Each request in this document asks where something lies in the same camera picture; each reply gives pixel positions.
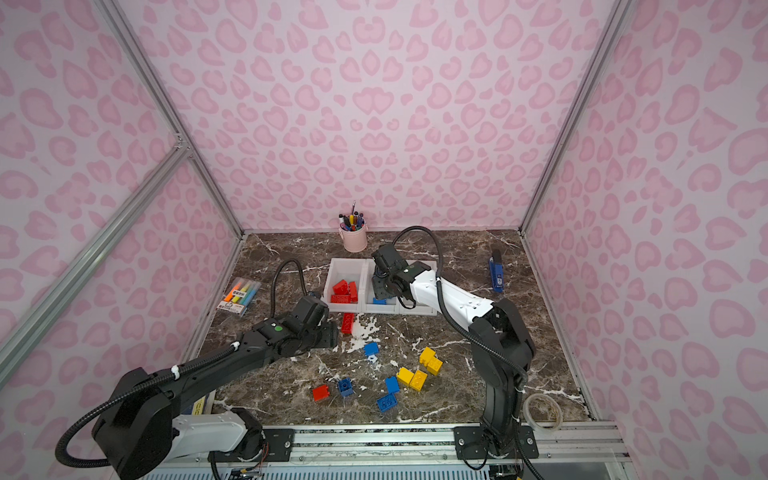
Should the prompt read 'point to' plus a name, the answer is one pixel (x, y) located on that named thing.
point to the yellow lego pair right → (429, 360)
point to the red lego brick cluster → (345, 292)
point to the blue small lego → (392, 384)
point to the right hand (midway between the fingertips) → (387, 282)
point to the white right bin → (419, 311)
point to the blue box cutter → (497, 273)
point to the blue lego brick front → (346, 387)
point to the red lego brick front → (320, 393)
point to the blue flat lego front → (387, 402)
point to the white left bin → (351, 270)
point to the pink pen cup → (353, 231)
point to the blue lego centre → (371, 349)
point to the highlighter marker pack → (240, 295)
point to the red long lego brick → (347, 323)
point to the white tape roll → (542, 412)
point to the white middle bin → (392, 305)
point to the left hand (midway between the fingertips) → (331, 328)
